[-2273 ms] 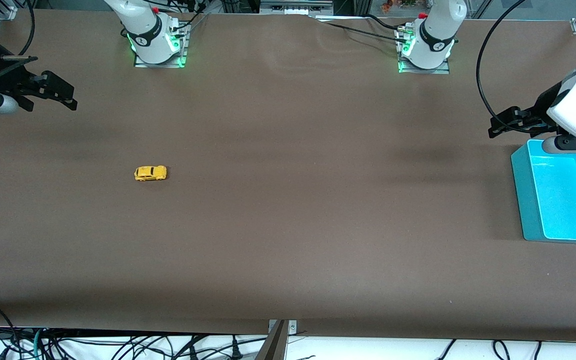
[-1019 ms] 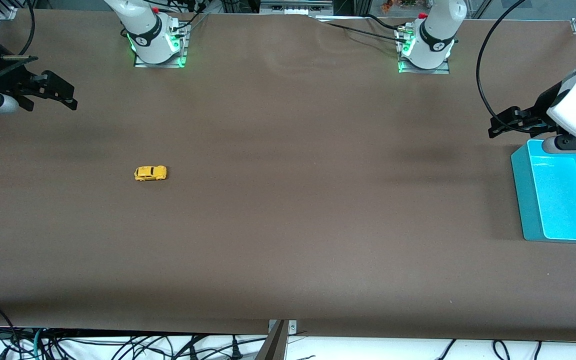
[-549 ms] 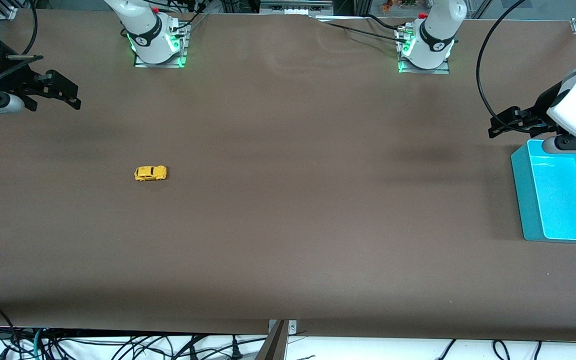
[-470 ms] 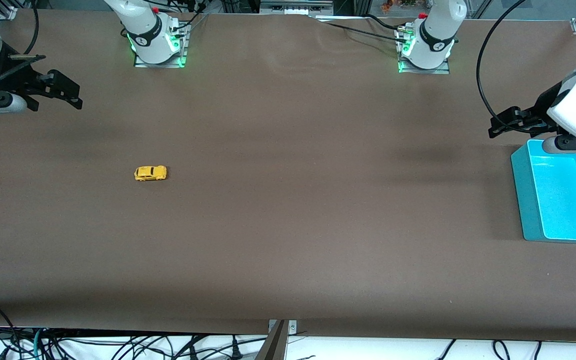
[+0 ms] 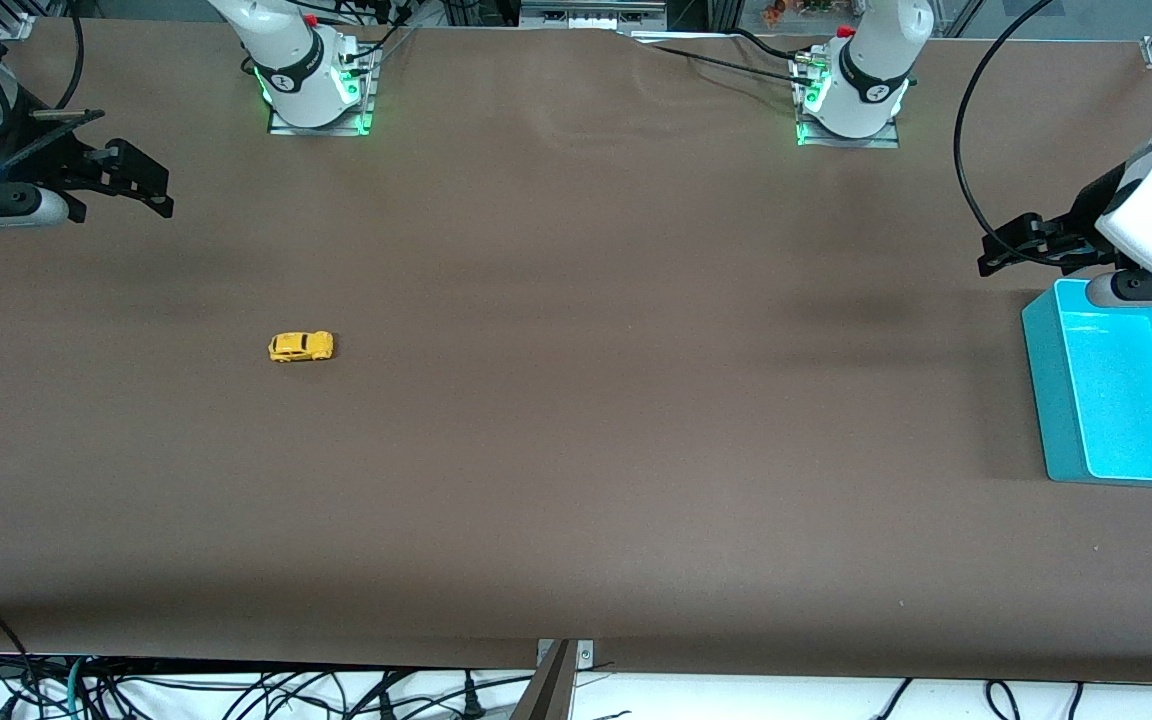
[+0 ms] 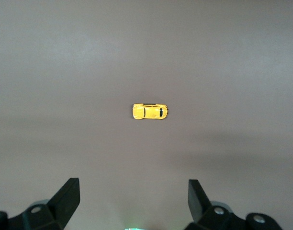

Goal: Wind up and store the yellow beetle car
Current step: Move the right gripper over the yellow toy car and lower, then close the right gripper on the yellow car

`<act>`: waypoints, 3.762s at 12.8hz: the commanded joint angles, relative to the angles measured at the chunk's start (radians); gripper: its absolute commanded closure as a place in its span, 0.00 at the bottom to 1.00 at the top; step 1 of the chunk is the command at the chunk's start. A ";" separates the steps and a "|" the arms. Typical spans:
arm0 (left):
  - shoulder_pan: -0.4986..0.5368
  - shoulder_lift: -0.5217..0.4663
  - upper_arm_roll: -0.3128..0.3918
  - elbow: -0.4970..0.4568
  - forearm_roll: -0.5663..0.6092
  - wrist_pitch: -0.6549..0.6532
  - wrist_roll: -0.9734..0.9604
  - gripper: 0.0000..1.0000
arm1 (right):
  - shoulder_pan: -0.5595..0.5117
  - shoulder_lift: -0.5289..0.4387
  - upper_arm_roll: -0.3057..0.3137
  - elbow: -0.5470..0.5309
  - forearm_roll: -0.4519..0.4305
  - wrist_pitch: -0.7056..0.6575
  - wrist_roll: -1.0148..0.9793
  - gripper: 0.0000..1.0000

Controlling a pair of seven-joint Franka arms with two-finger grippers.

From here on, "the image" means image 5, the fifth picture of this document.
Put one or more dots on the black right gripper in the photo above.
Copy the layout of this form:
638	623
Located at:
36	160

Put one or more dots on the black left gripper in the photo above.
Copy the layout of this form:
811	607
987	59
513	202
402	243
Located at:
1084	226

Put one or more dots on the yellow beetle toy car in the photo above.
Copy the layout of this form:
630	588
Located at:
300	346

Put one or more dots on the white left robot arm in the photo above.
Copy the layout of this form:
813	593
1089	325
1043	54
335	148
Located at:
866	95

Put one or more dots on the teal plastic storage bin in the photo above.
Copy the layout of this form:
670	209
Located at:
1126	400

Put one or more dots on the orange small background object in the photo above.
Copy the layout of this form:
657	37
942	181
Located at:
774	12

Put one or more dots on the brown table cover sheet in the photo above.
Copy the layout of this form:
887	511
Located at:
576	400

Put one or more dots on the grey power strip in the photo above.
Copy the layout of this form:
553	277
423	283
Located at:
591	12

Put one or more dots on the brown table support beam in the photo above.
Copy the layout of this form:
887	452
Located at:
546	695

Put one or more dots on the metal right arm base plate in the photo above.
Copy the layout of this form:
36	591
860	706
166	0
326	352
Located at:
321	130

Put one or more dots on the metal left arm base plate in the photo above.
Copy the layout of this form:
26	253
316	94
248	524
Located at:
848	143

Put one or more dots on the small metal table bracket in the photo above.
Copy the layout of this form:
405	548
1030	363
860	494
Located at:
584	655

